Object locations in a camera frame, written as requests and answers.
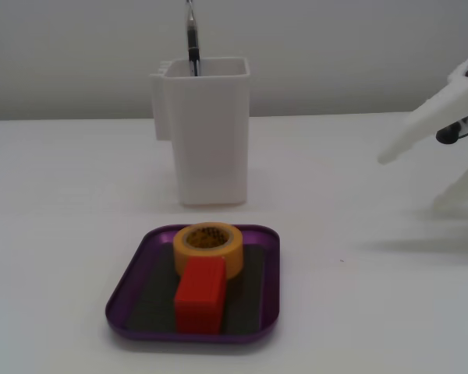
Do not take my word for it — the yellow tape roll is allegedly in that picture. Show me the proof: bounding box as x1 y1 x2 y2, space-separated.
172 221 245 281

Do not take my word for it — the white plastic box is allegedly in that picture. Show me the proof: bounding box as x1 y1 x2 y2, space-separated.
149 57 252 206

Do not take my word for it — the black tray mat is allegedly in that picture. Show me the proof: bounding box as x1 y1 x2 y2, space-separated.
130 243 266 334

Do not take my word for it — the clear black ballpoint pen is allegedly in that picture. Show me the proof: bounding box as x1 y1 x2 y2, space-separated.
184 0 202 78

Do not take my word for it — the red ribbed block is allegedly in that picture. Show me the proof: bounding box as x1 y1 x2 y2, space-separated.
173 256 226 335

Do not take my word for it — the purple plastic tray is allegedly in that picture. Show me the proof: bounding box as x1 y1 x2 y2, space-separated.
105 223 281 344

